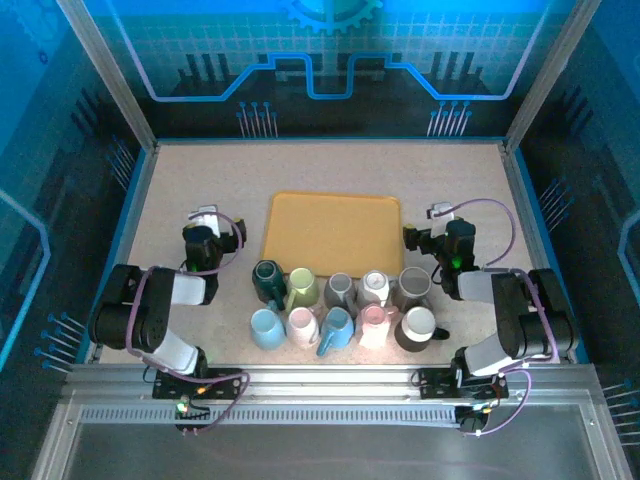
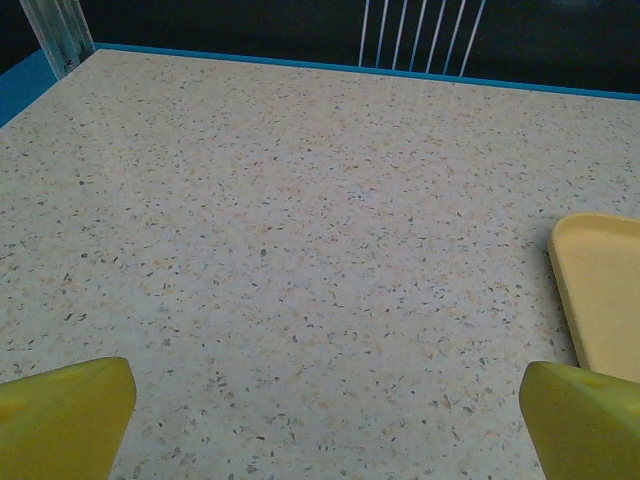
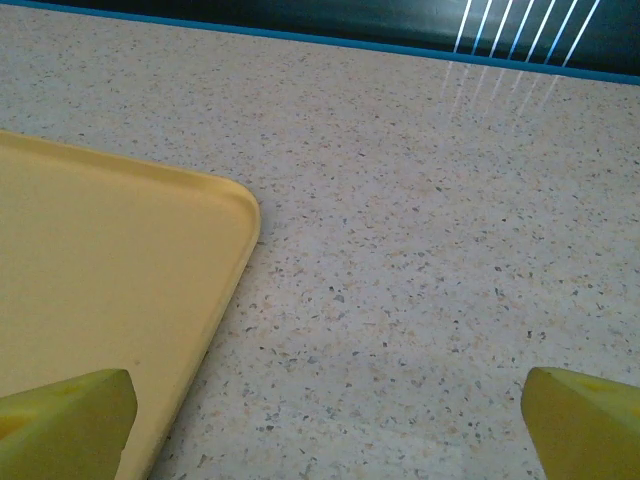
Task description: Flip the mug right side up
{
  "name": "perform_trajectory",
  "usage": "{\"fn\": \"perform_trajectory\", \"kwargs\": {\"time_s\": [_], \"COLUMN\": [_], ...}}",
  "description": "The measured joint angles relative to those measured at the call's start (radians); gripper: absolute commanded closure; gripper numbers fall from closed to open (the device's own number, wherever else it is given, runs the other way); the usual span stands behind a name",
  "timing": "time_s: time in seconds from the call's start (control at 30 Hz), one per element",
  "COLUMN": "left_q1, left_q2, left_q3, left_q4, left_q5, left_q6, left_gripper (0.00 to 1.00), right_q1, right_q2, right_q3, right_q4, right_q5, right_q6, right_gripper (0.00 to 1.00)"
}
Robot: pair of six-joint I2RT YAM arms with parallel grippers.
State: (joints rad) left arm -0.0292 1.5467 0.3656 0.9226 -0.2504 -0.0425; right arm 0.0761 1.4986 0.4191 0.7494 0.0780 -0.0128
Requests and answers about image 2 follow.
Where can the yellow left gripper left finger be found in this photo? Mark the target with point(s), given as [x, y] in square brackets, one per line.
[55, 430]

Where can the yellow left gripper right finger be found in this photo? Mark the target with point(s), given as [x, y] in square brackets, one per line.
[585, 435]

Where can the yellow plastic tray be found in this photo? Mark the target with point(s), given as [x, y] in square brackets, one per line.
[605, 290]

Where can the aluminium frame post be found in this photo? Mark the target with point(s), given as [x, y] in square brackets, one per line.
[60, 30]

